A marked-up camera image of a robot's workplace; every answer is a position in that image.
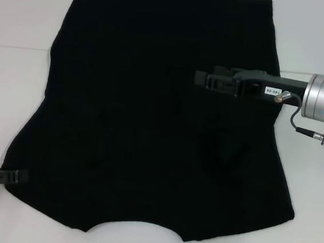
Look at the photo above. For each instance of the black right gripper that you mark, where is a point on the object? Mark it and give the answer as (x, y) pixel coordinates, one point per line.
(260, 82)

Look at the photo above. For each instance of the black shirt with FREE print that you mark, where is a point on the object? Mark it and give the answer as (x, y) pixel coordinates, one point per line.
(140, 82)

